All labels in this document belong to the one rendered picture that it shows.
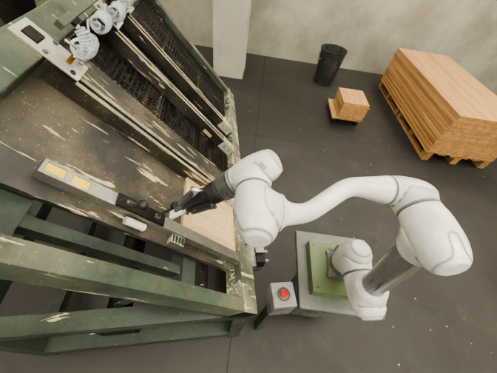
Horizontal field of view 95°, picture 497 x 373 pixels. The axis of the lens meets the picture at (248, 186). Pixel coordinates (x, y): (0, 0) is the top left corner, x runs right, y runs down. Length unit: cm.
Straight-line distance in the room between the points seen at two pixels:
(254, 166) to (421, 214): 52
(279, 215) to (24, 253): 59
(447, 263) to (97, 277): 95
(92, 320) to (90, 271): 74
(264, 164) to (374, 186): 38
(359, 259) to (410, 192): 57
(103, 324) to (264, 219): 112
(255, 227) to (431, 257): 52
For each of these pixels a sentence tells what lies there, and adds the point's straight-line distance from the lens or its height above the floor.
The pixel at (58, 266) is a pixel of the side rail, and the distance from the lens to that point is 76.
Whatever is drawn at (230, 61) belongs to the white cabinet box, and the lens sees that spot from 498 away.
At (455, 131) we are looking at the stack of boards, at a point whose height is 55.
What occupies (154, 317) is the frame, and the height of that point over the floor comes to 79.
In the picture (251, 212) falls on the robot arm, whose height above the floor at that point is 170.
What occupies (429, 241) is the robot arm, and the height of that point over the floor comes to 161.
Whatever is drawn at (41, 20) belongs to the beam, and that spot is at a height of 184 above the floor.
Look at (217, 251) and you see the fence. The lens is 119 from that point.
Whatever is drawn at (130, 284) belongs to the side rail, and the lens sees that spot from 83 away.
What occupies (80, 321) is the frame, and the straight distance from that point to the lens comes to 152.
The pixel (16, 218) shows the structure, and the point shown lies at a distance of 86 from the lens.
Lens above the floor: 214
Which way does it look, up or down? 50 degrees down
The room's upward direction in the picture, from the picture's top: 10 degrees clockwise
